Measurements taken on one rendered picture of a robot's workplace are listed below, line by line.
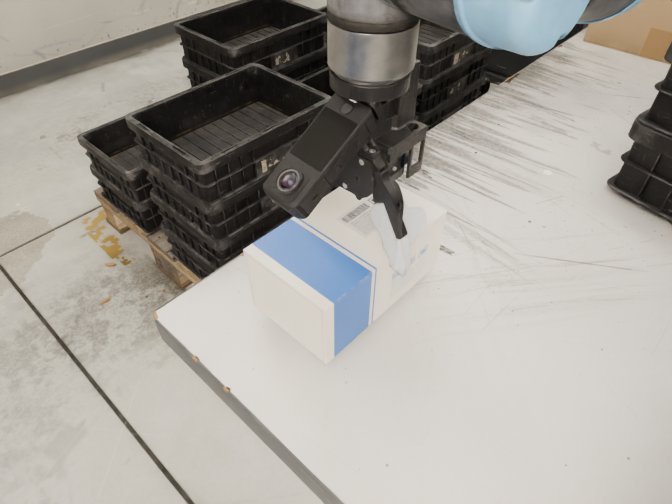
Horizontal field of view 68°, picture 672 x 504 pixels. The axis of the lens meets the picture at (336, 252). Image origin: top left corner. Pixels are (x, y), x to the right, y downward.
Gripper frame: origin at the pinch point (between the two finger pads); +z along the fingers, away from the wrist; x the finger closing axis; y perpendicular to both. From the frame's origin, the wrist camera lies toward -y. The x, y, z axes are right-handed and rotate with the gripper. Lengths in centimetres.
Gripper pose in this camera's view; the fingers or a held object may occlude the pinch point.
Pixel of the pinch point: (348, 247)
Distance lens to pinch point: 55.9
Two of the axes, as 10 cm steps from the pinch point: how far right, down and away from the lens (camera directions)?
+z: 0.0, 7.2, 7.0
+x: -7.3, -4.8, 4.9
